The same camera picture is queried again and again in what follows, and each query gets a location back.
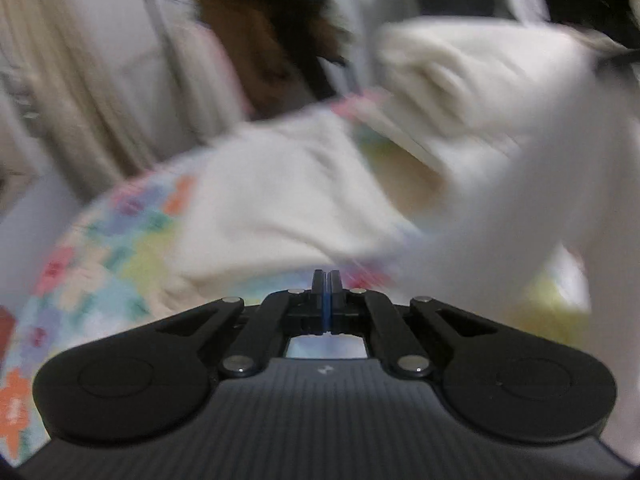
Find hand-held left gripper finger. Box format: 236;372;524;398
326;269;498;378
155;269;328;378

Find white garment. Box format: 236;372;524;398
415;60;640;311

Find metal clothes rack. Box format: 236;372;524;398
130;0;211;146

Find cream garment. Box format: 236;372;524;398
172;107;436;288

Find floral quilted bedspread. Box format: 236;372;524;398
0;87;596;468

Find cream hanging pants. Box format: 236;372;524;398
170;20;251;146

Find cream fluffy cloth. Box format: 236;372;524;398
375;15;601;161

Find brown hanging garment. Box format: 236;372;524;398
197;0;351;121

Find beige curtain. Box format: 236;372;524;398
0;0;156;181

